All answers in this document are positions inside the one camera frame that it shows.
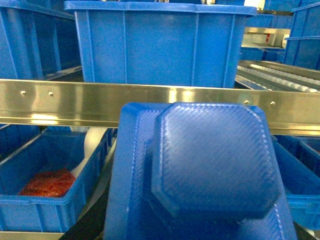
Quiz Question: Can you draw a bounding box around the blue bin with red parts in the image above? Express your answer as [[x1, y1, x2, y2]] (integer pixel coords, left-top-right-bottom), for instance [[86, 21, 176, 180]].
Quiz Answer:
[[0, 129, 113, 233]]

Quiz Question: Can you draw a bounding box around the steel shelf rail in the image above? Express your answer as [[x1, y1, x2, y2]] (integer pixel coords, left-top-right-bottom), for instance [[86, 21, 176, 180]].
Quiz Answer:
[[0, 79, 320, 136]]

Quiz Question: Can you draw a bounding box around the large blue crate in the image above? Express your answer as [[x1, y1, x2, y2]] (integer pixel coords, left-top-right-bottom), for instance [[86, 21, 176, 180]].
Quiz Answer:
[[64, 0, 257, 88]]

